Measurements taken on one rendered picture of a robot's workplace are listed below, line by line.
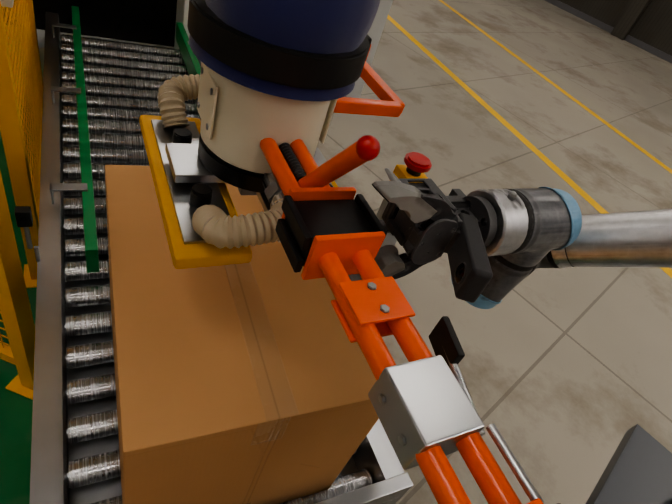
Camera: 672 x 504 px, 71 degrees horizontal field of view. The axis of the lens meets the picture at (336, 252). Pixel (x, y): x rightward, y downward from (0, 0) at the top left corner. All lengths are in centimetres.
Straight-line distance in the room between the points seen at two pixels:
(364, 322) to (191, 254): 27
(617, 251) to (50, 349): 109
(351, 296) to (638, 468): 98
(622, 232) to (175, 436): 69
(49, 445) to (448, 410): 83
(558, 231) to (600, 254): 14
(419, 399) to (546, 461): 183
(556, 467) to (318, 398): 161
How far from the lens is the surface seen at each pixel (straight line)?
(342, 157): 47
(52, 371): 116
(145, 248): 88
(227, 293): 82
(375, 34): 368
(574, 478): 226
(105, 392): 119
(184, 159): 72
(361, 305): 43
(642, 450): 135
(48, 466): 106
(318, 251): 47
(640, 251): 80
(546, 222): 68
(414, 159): 118
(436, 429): 39
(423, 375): 41
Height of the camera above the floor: 156
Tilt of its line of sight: 40 degrees down
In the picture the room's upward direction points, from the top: 22 degrees clockwise
